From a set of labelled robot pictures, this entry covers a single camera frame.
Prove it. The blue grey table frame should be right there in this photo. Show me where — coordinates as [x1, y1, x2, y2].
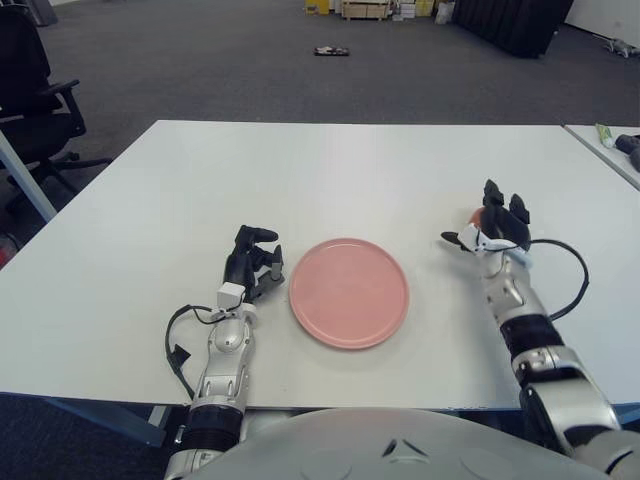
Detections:
[0, 389, 640, 446]

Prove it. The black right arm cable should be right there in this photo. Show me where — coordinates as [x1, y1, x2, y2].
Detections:
[529, 238, 591, 321]

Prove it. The pink round plate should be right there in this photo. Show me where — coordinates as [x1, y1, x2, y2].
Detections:
[288, 238, 411, 350]

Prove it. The wooden pallet crate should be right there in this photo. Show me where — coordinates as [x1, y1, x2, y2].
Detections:
[341, 0, 391, 22]

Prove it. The black curtain partition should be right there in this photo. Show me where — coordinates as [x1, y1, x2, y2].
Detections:
[452, 0, 576, 60]

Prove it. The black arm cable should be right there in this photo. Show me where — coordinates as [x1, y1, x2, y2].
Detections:
[166, 303, 236, 401]
[529, 238, 591, 321]

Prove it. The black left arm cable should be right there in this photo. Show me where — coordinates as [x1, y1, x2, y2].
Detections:
[166, 303, 236, 401]

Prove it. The stack of white boxes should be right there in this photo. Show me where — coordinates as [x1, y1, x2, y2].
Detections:
[391, 0, 437, 22]

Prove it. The black office chair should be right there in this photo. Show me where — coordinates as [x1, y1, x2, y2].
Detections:
[0, 4, 114, 211]

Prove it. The small grey robot dog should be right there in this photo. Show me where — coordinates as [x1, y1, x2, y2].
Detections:
[602, 37, 639, 59]

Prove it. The grey robot torso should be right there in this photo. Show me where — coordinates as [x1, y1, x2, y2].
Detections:
[189, 407, 606, 480]

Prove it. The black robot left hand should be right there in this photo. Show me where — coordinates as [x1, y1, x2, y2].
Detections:
[222, 224, 287, 303]

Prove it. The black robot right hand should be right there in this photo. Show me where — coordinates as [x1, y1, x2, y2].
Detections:
[439, 178, 532, 252]

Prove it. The white slanted table leg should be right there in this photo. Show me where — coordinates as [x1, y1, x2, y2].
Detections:
[0, 132, 59, 224]

